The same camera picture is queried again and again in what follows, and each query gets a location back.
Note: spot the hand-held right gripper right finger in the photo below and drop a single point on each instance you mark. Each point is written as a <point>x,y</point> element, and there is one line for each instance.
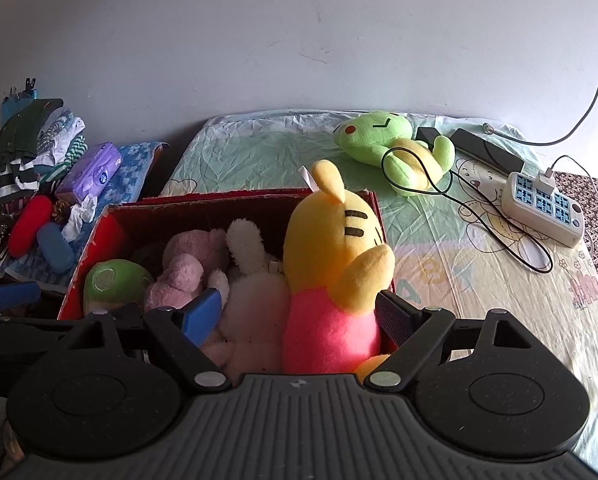
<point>394,321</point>

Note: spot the white fluffy plush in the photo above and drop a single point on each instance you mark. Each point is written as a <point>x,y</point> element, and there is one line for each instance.
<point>254,305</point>

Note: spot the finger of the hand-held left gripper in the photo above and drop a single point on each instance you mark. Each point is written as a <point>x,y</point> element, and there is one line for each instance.
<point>14,294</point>

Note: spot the small black adapter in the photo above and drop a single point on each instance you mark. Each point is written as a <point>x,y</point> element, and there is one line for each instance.
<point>428,134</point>

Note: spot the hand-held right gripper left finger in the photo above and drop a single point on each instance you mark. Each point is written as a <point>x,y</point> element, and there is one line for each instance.
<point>204,310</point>

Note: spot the printed pastel bed sheet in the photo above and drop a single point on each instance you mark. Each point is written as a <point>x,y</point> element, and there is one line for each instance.
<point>454,270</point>

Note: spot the pink plush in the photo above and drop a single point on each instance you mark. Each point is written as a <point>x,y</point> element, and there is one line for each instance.
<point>184,270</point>

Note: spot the white blue power strip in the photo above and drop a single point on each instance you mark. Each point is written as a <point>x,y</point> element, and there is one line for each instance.
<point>534,216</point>

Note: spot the black phone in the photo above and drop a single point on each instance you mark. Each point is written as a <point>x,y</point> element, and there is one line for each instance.
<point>484,150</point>

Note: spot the white crumpled tissue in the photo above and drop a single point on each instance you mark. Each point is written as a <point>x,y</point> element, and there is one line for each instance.
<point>81,215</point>

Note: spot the white patterned garment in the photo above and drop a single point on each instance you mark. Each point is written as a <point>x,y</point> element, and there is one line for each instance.
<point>61,127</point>

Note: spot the green frog plush yellow belly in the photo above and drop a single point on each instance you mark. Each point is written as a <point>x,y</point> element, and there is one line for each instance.
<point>369,132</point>

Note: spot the black white striped garment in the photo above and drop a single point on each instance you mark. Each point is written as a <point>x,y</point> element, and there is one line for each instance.
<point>14,177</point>

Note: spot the blue oblong case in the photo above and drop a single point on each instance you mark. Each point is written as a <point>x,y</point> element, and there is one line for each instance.
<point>56,250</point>

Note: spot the red cardboard box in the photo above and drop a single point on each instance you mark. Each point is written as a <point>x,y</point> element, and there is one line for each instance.
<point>104,232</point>

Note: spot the red oblong case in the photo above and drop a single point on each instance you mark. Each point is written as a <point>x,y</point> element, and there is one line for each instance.
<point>29,225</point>

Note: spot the green smiling bean plush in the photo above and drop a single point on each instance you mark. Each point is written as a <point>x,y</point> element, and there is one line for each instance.
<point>111,280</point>

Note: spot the blue clip hanger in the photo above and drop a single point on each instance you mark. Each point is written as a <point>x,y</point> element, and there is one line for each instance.
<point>16,102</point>

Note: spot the white charger plug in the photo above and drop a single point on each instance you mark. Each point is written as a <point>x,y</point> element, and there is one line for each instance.
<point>545,185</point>

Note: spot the green striped garment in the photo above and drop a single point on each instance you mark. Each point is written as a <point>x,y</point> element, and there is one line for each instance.
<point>74,152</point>

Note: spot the yellow bear plush red shirt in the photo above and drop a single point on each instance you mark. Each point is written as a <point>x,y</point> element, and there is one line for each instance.
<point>329,240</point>

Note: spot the dark green garment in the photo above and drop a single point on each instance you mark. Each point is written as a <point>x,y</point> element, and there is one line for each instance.
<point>24,130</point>

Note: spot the purple tissue pack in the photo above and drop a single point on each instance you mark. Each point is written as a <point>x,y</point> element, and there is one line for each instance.
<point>91,170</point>

